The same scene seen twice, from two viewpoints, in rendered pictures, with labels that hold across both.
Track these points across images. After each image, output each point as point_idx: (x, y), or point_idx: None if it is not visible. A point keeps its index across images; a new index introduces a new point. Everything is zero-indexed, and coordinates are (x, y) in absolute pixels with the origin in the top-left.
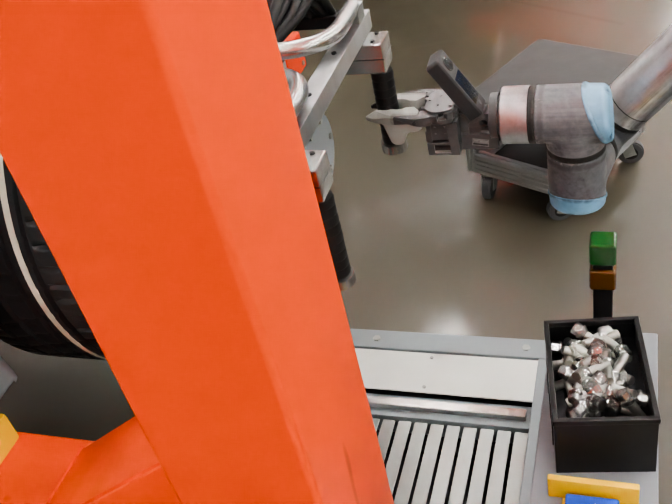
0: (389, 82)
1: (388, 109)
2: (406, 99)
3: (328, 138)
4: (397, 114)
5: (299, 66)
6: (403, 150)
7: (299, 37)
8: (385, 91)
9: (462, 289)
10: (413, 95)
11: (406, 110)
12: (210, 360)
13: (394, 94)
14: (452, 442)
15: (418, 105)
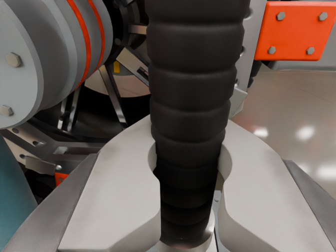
0: (161, 31)
1: (151, 134)
2: (230, 173)
3: (5, 58)
4: (106, 161)
5: (296, 48)
6: (161, 251)
7: (334, 12)
8: (151, 66)
9: None
10: (274, 194)
11: (130, 186)
12: None
13: (176, 105)
14: None
15: (230, 240)
